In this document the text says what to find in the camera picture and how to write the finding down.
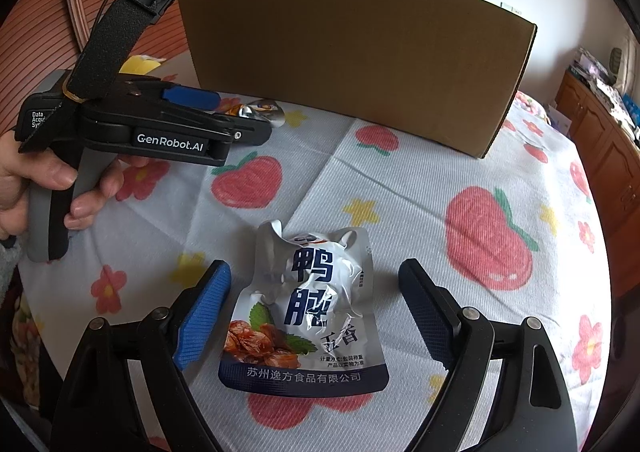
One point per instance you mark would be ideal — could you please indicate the floral quilt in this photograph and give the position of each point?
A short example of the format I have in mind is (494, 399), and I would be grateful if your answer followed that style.
(530, 106)

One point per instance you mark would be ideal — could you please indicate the strawberry print blanket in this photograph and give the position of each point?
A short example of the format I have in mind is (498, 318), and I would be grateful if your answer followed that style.
(400, 212)

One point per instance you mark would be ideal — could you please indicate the yellow plush toy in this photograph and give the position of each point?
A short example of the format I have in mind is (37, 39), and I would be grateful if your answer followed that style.
(142, 65)

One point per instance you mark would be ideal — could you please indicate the blue box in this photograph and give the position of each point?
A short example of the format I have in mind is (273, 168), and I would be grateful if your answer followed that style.
(631, 110)

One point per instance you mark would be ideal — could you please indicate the wooden cabinet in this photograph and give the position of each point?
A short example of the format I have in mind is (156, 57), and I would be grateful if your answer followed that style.
(585, 116)

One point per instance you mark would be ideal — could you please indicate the white and blue snack packet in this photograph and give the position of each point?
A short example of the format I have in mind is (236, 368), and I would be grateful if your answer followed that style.
(305, 312)

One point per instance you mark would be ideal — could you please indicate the cardboard box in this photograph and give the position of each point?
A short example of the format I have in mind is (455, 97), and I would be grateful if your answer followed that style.
(350, 61)

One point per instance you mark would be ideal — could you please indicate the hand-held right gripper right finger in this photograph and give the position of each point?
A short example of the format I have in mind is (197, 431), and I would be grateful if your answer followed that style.
(425, 312)

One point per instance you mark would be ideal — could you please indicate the silver snack packet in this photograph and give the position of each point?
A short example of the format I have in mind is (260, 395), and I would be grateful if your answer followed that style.
(265, 110)

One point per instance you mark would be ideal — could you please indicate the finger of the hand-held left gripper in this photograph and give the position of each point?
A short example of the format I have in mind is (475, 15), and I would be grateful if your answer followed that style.
(247, 130)
(192, 96)

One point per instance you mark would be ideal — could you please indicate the stack of books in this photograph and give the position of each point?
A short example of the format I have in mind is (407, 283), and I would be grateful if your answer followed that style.
(597, 76)

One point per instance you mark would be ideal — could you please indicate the person's left hand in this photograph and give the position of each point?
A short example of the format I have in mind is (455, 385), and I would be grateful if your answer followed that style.
(15, 182)

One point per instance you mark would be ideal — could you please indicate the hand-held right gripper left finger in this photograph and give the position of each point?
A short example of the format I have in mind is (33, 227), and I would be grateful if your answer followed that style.
(205, 312)

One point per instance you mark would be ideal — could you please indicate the white wall socket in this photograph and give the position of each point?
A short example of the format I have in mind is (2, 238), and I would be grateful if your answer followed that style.
(511, 8)

